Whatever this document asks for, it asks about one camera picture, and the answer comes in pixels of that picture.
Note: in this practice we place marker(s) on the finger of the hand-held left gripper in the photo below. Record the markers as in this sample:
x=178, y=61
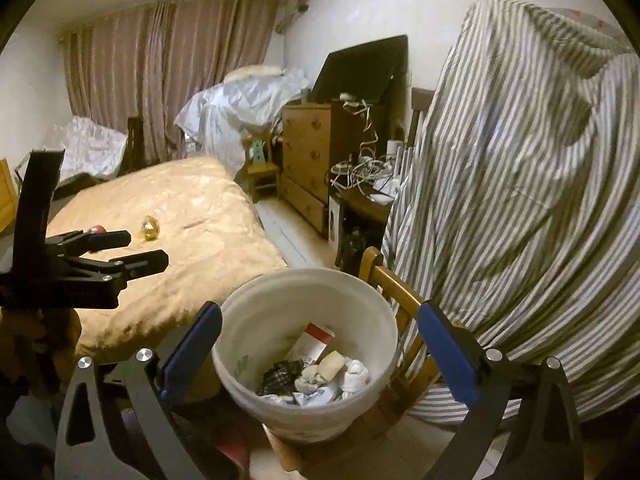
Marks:
x=140, y=264
x=100, y=240

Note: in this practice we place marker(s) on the pale pillow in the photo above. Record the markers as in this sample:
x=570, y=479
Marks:
x=252, y=71

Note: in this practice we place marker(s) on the large white plastic cover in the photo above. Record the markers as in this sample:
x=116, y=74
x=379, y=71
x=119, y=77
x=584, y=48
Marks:
x=225, y=115

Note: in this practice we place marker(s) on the tall wooden chair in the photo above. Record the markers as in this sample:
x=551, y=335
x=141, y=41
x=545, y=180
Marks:
x=420, y=110

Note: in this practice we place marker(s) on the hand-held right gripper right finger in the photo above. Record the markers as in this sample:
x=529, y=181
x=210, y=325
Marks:
x=447, y=350

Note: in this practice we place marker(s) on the dark wooden chair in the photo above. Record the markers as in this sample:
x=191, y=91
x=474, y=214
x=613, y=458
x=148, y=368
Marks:
x=134, y=142

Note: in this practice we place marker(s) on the wooden dresser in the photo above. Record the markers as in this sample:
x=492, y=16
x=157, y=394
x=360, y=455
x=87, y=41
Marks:
x=305, y=160

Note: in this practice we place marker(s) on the white wrapper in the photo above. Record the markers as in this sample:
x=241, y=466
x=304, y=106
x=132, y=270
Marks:
x=317, y=396

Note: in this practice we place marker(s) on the wooden headboard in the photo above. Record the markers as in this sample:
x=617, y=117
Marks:
x=6, y=200

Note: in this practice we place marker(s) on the white sock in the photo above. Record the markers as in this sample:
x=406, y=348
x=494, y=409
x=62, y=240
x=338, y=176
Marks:
x=356, y=376

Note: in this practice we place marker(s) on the white red medicine box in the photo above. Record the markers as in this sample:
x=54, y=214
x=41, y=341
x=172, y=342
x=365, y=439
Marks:
x=312, y=342

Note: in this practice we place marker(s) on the black television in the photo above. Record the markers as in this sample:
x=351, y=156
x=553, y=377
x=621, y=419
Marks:
x=357, y=70

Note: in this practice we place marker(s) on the small white plastic cover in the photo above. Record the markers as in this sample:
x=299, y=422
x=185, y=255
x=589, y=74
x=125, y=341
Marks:
x=90, y=145

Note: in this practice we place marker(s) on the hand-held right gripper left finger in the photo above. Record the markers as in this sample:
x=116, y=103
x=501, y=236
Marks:
x=192, y=345

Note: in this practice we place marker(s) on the small wooden chair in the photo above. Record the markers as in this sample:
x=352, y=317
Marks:
x=262, y=177

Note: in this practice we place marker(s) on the light wooden chair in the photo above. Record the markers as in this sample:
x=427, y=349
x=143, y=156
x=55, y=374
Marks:
x=395, y=285

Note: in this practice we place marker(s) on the yellow crumpled wrapper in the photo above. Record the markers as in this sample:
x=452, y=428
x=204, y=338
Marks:
x=150, y=227

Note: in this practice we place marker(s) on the striped sheet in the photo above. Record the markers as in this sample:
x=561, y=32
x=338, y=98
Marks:
x=525, y=210

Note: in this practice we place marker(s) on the red ball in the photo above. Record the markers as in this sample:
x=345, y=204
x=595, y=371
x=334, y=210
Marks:
x=96, y=230

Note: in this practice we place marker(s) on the pink curtain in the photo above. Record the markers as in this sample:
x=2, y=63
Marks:
x=165, y=70

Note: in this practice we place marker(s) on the dark side table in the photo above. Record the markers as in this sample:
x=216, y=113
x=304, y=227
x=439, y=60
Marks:
x=365, y=215

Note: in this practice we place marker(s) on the white plastic bucket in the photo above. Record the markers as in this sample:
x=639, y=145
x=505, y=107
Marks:
x=250, y=320

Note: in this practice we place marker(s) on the white cardboard box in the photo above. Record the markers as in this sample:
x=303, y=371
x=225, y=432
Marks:
x=336, y=222

